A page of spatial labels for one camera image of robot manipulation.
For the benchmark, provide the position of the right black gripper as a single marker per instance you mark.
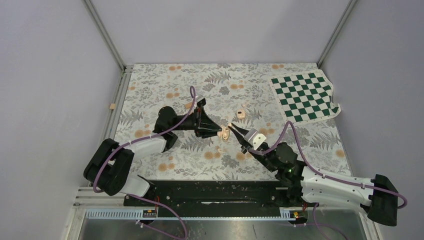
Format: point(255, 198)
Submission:
point(244, 148)

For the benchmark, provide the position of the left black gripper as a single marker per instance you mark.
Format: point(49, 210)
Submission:
point(204, 127)

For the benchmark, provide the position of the beige earbud charging case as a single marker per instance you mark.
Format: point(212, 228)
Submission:
point(224, 134)

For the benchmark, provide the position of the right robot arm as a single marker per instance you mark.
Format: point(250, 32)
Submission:
point(376, 197)

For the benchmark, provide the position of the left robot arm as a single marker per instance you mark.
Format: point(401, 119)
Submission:
point(109, 168)

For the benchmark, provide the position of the beige square case with earbud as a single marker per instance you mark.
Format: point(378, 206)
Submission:
point(241, 114)

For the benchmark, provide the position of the small cork cylinder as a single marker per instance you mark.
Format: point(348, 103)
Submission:
point(188, 105)

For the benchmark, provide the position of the floral patterned table mat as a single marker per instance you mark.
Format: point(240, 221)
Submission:
point(227, 87)

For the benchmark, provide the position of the green white checkerboard sheet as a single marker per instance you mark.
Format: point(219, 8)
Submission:
point(304, 97)

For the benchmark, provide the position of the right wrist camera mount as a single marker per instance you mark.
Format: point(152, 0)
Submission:
point(255, 138)

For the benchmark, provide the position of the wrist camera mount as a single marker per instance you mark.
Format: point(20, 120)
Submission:
point(200, 101)
point(255, 138)

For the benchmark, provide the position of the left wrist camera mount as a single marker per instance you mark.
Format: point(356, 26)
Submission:
point(200, 101)

